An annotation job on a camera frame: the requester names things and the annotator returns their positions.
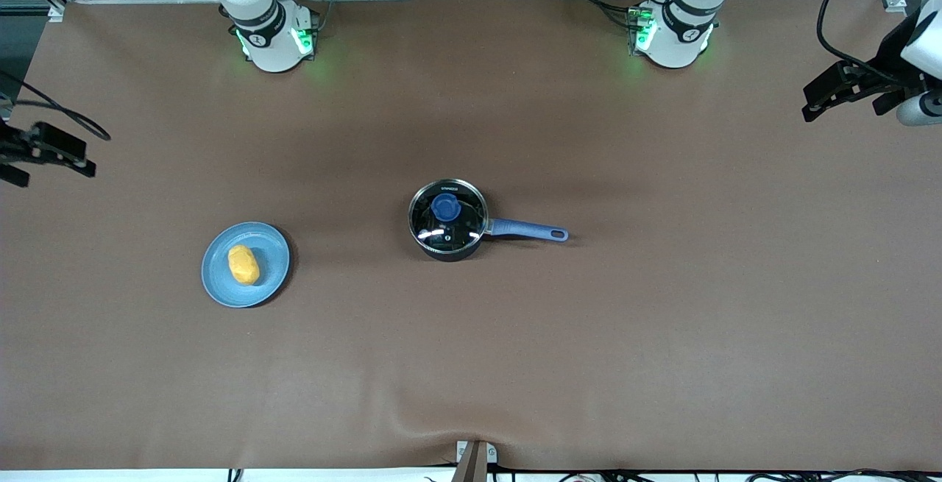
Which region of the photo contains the yellow potato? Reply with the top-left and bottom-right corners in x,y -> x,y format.
227,244 -> 261,286

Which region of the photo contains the glass lid blue knob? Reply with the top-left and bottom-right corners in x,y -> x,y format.
408,179 -> 489,244

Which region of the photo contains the blue round plate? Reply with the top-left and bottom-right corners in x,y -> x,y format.
201,221 -> 291,309

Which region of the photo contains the black left camera mount bar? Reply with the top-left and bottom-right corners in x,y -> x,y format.
873,91 -> 912,117

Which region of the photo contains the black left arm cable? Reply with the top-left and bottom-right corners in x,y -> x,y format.
817,0 -> 907,87

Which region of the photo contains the black pot blue handle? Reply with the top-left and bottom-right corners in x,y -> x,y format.
408,179 -> 570,262

